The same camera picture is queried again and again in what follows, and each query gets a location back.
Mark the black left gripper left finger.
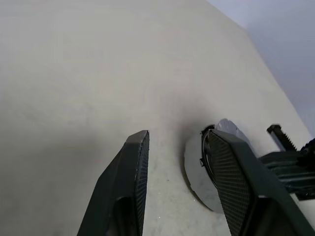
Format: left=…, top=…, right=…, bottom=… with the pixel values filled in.
left=77, top=129, right=151, bottom=236

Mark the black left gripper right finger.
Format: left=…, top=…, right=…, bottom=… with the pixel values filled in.
left=207, top=129, right=306, bottom=236

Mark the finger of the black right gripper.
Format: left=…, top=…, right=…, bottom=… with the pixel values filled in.
left=257, top=150, right=315, bottom=197
left=267, top=124, right=304, bottom=152

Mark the grey notched motor housing lid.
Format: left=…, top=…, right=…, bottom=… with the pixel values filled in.
left=184, top=131, right=223, bottom=212

